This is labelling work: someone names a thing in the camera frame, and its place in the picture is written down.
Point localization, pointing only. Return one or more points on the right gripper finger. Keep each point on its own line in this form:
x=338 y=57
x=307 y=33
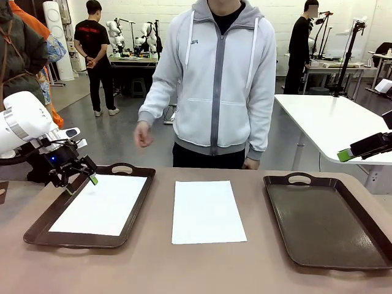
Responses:
x=370 y=144
x=379 y=155

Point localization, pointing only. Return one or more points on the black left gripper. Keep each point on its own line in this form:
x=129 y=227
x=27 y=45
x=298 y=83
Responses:
x=62 y=156

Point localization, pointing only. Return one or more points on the white A4 paper sheet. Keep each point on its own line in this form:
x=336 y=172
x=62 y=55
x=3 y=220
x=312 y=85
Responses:
x=98 y=205

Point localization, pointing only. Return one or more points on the person's left forearm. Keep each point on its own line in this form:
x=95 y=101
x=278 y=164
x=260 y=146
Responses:
x=260 y=131

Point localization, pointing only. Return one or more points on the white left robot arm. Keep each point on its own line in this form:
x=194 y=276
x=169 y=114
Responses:
x=24 y=119

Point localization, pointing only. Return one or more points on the person's right forearm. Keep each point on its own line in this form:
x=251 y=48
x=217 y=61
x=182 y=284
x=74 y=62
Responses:
x=154 y=101

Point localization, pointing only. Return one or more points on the person's right hand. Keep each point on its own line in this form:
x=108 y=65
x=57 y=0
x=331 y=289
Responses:
x=144 y=134

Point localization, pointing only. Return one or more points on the person's left hand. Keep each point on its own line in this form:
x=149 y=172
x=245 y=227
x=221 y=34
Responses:
x=252 y=163

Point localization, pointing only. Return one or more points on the white table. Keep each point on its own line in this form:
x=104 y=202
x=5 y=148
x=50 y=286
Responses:
x=321 y=122

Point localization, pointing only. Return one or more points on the white box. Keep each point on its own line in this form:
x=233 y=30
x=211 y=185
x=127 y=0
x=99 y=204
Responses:
x=384 y=86

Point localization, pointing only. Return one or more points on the brown plastic tray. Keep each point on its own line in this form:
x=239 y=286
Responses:
x=318 y=220
x=76 y=241

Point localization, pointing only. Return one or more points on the round grey stool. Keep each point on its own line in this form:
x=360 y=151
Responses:
x=319 y=91

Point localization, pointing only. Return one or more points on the brown board with hole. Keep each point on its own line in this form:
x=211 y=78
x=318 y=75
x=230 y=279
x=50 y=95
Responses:
x=3 y=193

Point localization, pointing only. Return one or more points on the white background desk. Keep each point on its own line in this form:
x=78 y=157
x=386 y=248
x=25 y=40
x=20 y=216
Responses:
x=337 y=68

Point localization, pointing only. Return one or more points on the black tripod stand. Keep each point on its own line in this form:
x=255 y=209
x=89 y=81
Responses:
x=347 y=61

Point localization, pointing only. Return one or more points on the white desk with legs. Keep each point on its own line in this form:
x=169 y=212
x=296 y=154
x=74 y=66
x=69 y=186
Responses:
x=381 y=56

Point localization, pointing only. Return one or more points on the grey plastic stool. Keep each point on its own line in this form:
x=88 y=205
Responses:
x=139 y=87

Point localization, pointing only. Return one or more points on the white tower air conditioner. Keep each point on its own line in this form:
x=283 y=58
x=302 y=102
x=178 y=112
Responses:
x=65 y=67

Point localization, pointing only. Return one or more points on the dark background table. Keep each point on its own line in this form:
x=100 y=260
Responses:
x=131 y=65

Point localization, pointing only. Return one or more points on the man in black sweater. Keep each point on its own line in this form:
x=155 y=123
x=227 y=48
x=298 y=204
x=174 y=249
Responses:
x=298 y=46

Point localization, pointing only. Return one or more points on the man in black t-shirt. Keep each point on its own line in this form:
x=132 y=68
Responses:
x=92 y=39

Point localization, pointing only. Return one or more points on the white A4 paper stack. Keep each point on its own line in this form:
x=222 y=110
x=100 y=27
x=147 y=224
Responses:
x=208 y=214

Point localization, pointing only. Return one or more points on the person in olive jacket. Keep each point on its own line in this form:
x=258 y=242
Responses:
x=18 y=46

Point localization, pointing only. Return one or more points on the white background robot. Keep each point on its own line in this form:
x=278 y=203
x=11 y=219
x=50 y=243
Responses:
x=148 y=35
x=114 y=35

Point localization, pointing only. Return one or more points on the person in white hoodie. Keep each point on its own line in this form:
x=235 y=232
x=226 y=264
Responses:
x=223 y=92

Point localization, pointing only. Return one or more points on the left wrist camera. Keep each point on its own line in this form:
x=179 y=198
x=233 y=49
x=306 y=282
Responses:
x=71 y=133

